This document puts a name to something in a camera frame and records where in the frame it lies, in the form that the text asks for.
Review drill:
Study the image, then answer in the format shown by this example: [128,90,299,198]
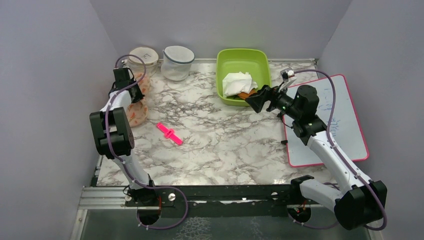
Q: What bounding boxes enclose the green plastic bin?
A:
[215,48,272,107]

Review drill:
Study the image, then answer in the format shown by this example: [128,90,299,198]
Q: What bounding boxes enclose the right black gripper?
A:
[245,81,302,120]

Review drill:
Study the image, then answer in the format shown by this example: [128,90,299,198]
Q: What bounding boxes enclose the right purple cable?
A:
[286,68,388,232]

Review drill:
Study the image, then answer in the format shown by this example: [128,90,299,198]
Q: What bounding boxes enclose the crumpled white cloth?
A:
[222,71,258,97]

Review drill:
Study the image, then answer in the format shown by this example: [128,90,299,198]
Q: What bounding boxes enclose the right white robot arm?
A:
[245,85,388,231]

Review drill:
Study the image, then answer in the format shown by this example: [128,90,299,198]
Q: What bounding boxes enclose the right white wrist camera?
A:
[279,67,296,89]

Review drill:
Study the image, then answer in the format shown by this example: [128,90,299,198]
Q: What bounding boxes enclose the beige round laundry bag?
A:
[127,46,159,77]

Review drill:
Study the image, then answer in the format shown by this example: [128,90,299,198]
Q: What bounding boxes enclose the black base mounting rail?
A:
[124,184,314,218]

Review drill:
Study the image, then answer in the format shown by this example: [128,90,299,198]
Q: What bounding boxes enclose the pink framed whiteboard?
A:
[284,74,369,168]

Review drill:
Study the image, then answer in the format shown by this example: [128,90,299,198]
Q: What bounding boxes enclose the orange and black items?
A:
[228,88,257,100]

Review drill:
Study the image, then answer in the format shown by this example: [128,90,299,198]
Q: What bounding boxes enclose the pink plastic clip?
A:
[156,122,183,146]

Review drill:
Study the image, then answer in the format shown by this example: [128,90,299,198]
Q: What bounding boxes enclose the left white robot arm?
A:
[89,67,157,206]

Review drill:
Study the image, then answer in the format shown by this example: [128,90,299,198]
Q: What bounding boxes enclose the floral mesh laundry bag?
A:
[126,75,151,128]

